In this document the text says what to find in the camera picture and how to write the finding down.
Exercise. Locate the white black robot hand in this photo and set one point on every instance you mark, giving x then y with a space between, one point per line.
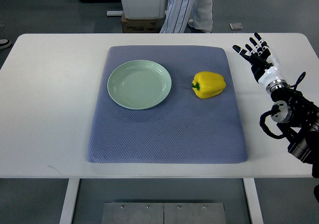
265 65

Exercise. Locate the yellow bell pepper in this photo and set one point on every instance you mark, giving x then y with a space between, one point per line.
208 84

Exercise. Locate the person in striped trousers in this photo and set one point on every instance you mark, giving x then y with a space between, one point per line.
198 14

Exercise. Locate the small grey floor plate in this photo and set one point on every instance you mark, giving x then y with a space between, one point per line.
235 26

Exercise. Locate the white cabinet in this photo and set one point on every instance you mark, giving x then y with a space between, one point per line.
140 9

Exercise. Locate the grey metal base plate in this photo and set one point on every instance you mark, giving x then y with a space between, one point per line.
163 213

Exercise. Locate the white table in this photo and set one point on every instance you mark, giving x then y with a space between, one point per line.
49 86

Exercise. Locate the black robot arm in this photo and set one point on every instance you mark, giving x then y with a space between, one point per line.
295 118

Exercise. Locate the brown cardboard box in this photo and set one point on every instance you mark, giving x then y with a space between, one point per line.
141 25

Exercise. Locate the light green plate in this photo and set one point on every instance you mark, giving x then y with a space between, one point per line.
139 84

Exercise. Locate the blue grey quilted mat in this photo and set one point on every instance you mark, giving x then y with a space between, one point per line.
182 129

